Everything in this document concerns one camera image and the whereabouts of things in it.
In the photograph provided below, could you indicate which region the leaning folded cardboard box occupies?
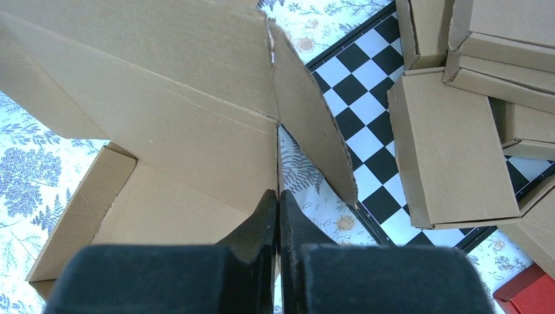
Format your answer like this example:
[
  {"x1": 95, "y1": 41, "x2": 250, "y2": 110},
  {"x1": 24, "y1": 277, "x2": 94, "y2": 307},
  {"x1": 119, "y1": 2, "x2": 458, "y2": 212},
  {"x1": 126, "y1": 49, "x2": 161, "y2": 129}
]
[{"x1": 395, "y1": 0, "x2": 454, "y2": 70}]

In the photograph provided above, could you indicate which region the floral patterned table mat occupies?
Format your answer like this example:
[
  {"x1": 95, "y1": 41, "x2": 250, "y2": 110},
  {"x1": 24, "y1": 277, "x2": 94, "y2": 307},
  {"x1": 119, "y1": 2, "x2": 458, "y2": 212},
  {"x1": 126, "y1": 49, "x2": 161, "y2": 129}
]
[{"x1": 1, "y1": 1, "x2": 532, "y2": 313}]

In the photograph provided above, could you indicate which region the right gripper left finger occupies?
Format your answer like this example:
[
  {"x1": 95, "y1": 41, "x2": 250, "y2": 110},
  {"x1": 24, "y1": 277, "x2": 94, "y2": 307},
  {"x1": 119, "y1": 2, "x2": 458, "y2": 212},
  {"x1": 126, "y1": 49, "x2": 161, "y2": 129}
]
[{"x1": 45, "y1": 190, "x2": 278, "y2": 313}]

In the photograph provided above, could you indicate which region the cardboard box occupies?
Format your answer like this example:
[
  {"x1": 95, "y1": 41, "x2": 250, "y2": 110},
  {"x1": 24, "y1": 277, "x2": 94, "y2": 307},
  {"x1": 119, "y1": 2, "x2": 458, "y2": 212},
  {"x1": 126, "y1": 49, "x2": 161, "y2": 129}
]
[
  {"x1": 1, "y1": 1, "x2": 357, "y2": 298},
  {"x1": 395, "y1": 0, "x2": 454, "y2": 70},
  {"x1": 448, "y1": 0, "x2": 554, "y2": 73},
  {"x1": 443, "y1": 52, "x2": 554, "y2": 160}
]

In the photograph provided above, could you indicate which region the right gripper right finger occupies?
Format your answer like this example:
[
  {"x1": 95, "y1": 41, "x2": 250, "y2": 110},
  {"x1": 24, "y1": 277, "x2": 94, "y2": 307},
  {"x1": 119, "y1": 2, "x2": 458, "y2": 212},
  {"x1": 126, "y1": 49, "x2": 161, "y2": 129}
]
[{"x1": 279, "y1": 190, "x2": 492, "y2": 313}]

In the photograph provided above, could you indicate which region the folded box on checkerboard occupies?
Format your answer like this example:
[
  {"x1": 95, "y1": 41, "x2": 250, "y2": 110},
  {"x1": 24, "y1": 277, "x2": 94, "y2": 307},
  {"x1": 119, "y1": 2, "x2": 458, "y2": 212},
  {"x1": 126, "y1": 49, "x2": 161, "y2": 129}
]
[{"x1": 387, "y1": 67, "x2": 521, "y2": 230}]

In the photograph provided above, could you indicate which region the folded box on red box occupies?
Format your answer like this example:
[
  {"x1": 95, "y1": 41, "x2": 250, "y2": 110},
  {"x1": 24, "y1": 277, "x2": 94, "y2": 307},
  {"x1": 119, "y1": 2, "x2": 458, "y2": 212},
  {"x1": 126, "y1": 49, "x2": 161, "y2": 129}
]
[{"x1": 500, "y1": 175, "x2": 554, "y2": 277}]

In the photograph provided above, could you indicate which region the black white checkerboard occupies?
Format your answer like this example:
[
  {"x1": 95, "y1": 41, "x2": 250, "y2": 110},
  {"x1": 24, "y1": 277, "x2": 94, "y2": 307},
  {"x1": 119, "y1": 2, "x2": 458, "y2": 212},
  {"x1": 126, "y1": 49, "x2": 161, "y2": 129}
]
[{"x1": 305, "y1": 2, "x2": 555, "y2": 254}]

